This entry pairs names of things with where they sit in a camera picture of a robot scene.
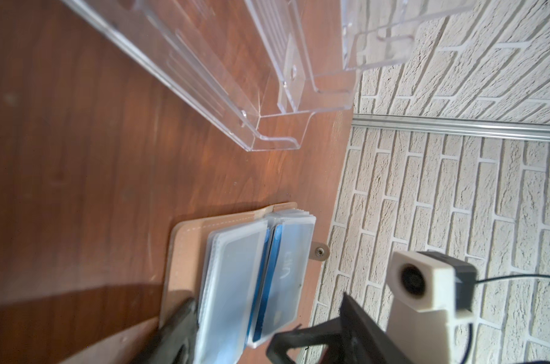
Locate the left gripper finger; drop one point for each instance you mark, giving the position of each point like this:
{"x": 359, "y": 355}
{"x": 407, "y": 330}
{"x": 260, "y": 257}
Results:
{"x": 175, "y": 342}

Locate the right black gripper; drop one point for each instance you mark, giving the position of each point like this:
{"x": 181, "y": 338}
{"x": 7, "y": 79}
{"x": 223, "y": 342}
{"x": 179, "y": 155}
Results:
{"x": 353, "y": 338}

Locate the tan leather card holder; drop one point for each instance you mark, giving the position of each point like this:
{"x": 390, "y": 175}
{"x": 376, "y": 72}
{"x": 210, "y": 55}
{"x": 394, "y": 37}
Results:
{"x": 216, "y": 261}

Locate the clear plastic organizer box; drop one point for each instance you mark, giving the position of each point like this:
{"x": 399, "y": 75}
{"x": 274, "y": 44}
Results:
{"x": 259, "y": 71}

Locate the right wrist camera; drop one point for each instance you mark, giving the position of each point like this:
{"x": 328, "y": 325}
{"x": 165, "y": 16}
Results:
{"x": 432, "y": 296}

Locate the right corner aluminium post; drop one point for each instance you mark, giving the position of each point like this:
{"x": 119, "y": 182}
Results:
{"x": 459, "y": 127}

